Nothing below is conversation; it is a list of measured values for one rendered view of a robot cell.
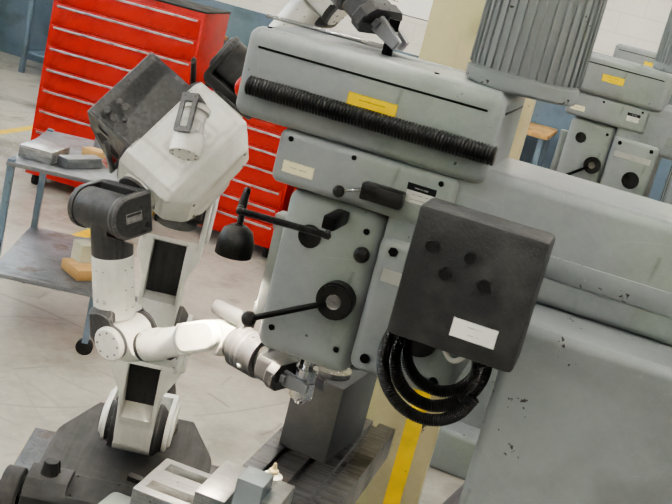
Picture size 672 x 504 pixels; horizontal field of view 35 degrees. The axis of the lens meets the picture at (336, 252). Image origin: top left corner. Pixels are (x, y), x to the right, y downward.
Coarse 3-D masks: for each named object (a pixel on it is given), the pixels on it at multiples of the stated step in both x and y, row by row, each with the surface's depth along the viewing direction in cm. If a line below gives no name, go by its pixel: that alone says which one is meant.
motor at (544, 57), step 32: (512, 0) 178; (544, 0) 176; (576, 0) 176; (480, 32) 184; (512, 32) 178; (544, 32) 177; (576, 32) 178; (480, 64) 184; (512, 64) 179; (544, 64) 178; (576, 64) 180; (544, 96) 179; (576, 96) 184
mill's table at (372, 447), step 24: (384, 432) 266; (264, 456) 239; (288, 456) 241; (336, 456) 247; (360, 456) 250; (384, 456) 266; (288, 480) 231; (312, 480) 233; (336, 480) 236; (360, 480) 242
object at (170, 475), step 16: (160, 464) 210; (176, 464) 211; (144, 480) 202; (160, 480) 204; (176, 480) 205; (192, 480) 207; (144, 496) 199; (160, 496) 198; (176, 496) 200; (192, 496) 201; (272, 496) 200; (288, 496) 203
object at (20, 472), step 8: (8, 472) 275; (16, 472) 276; (24, 472) 278; (0, 480) 273; (8, 480) 273; (16, 480) 274; (24, 480) 283; (0, 488) 271; (8, 488) 272; (16, 488) 272; (0, 496) 270; (8, 496) 271
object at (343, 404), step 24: (336, 384) 238; (360, 384) 247; (288, 408) 243; (312, 408) 241; (336, 408) 238; (360, 408) 253; (288, 432) 244; (312, 432) 242; (336, 432) 242; (360, 432) 260; (312, 456) 243
